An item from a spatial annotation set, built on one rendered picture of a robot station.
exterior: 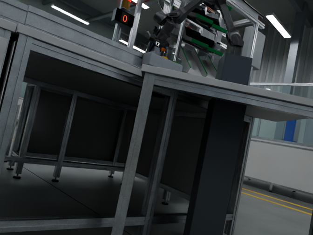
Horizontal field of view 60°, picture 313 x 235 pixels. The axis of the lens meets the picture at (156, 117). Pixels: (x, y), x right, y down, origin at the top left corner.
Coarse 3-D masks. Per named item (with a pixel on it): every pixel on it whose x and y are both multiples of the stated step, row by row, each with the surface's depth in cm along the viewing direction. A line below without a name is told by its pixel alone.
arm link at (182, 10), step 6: (192, 0) 150; (198, 0) 150; (204, 0) 152; (210, 0) 153; (186, 6) 151; (192, 6) 150; (180, 12) 150; (186, 12) 151; (174, 18) 151; (180, 18) 150
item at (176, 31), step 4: (180, 24) 184; (176, 28) 188; (184, 28) 178; (188, 28) 193; (176, 32) 187; (184, 32) 177; (188, 32) 194; (192, 32) 193; (196, 32) 188; (184, 36) 176; (188, 36) 172; (192, 36) 192; (196, 36) 187; (200, 36) 183; (188, 40) 171; (192, 40) 168; (196, 40) 168; (200, 40) 182; (200, 44) 171; (204, 44) 172
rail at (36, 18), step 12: (36, 12) 103; (24, 24) 101; (36, 24) 103; (48, 24) 106; (60, 24) 109; (72, 24) 111; (60, 36) 109; (72, 36) 112; (84, 36) 115; (96, 36) 118; (96, 48) 118; (108, 48) 122; (120, 48) 126; (120, 60) 127; (132, 60) 130
